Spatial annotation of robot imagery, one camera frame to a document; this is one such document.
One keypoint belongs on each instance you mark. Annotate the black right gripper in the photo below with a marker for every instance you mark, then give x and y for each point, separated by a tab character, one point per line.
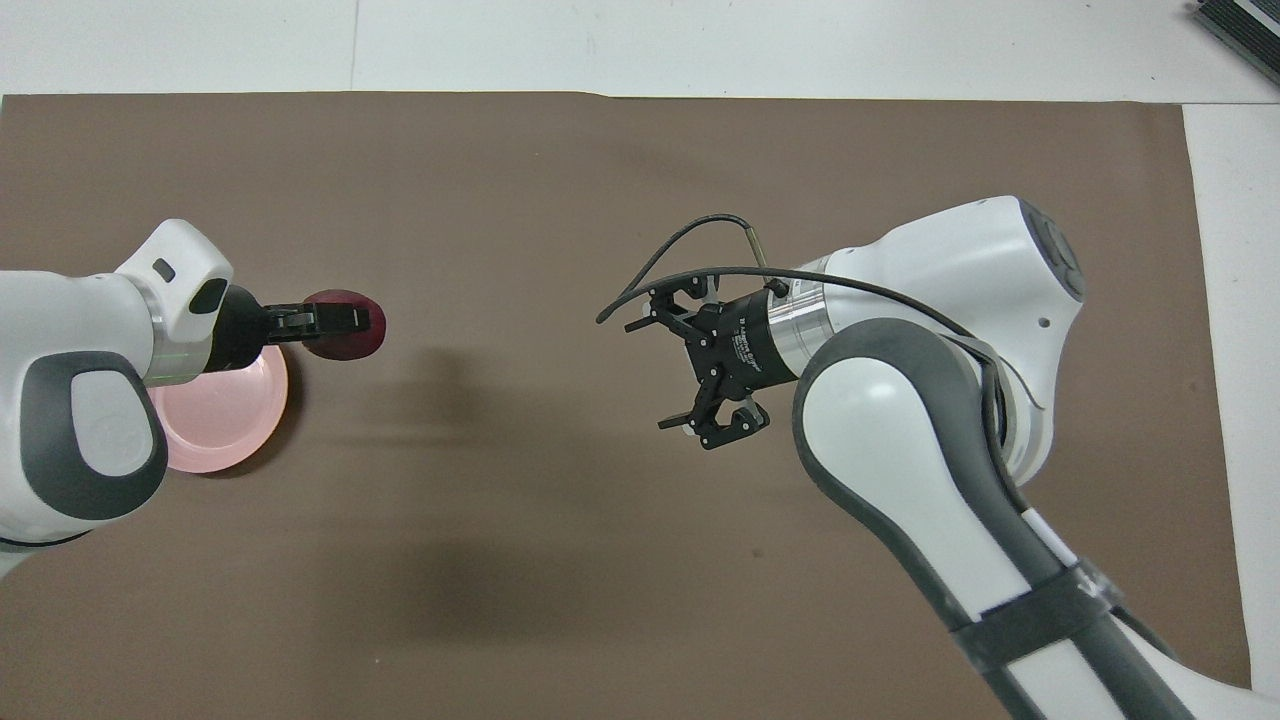
745	340

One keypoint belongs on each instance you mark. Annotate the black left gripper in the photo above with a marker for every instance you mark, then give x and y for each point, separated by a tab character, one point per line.
240	330

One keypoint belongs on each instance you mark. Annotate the dark red apple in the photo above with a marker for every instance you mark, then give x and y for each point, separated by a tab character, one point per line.
350	348

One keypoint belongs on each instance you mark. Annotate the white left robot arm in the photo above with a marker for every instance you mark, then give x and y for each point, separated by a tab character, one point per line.
60	320

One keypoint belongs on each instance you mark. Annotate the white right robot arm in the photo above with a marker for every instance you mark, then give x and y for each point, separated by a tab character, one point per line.
950	260

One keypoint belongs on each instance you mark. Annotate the pink plate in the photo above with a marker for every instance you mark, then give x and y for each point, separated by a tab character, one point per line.
230	420

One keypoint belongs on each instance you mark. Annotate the brown table mat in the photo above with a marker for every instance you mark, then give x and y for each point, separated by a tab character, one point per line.
520	560

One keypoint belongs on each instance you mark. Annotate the dark ribbed metal device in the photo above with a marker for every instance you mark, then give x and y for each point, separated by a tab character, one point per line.
1240	25

